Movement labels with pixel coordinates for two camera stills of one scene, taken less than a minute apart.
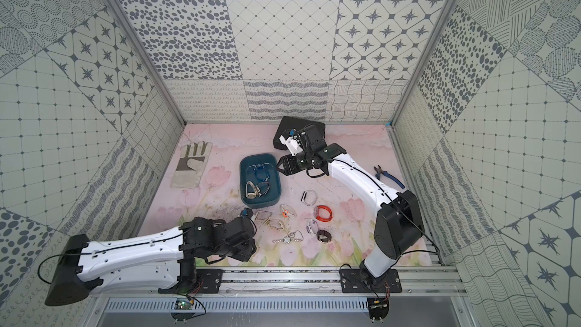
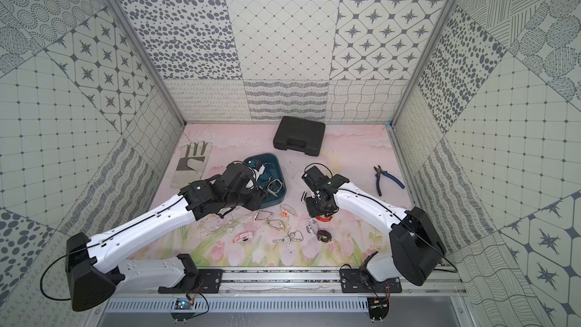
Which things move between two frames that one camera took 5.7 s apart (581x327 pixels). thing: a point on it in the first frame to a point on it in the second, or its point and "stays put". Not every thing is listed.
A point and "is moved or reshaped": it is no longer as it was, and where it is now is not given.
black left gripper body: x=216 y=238 to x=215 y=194
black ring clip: x=326 y=234 stays put
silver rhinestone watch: x=295 y=236 stays put
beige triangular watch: x=251 y=195 is moved or reshaped
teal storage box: x=260 y=184 stays put
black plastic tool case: x=291 y=123 stays put
